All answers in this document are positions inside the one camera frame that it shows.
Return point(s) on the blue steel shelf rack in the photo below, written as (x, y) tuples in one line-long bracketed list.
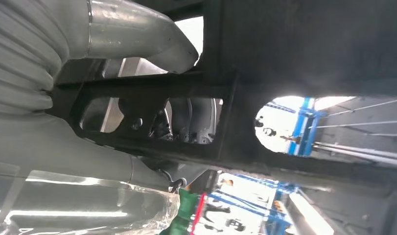
[(303, 129), (276, 207)]

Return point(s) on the green cloth item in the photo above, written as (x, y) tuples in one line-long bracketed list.
[(185, 207)]

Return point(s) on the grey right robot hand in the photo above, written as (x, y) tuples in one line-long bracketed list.
[(71, 194)]

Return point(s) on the red strip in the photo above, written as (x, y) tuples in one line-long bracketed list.
[(198, 211)]

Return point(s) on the ceiling light panel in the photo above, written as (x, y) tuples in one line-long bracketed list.
[(308, 214)]

